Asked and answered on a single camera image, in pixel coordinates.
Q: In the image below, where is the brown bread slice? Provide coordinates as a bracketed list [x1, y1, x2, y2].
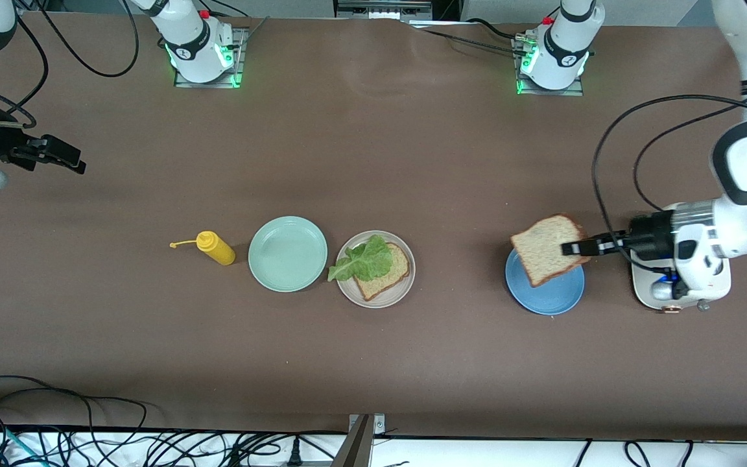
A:
[510, 215, 592, 288]
[354, 241, 411, 302]

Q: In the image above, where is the yellow mustard squeeze bottle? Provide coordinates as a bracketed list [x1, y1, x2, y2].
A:
[170, 231, 237, 266]

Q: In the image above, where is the green lettuce leaf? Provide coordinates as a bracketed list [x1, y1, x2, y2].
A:
[327, 235, 394, 283]

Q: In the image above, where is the blue plate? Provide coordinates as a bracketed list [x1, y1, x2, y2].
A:
[505, 246, 586, 316]

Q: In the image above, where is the mint green plate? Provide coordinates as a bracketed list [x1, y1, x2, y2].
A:
[248, 216, 328, 293]

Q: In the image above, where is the beige plate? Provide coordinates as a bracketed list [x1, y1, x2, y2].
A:
[335, 230, 416, 308]

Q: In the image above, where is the white toaster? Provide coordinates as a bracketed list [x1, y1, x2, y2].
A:
[630, 250, 732, 313]

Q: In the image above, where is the white side bench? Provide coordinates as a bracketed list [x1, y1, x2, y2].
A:
[0, 428, 747, 467]

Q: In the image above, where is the black looped cable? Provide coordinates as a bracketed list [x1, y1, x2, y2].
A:
[0, 16, 50, 129]

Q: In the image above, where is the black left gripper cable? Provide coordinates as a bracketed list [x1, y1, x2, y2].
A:
[592, 95, 747, 273]

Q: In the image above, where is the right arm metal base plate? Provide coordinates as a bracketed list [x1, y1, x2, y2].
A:
[174, 27, 246, 89]

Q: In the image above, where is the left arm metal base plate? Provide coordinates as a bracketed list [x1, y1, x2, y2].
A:
[515, 36, 585, 97]

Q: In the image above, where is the black base cable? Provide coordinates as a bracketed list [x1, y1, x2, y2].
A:
[464, 18, 530, 41]
[412, 23, 525, 56]

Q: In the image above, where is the grey metal bracket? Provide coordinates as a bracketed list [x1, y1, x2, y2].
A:
[341, 414, 387, 467]

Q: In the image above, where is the grey metal frame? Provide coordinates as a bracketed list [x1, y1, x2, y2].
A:
[333, 0, 434, 21]

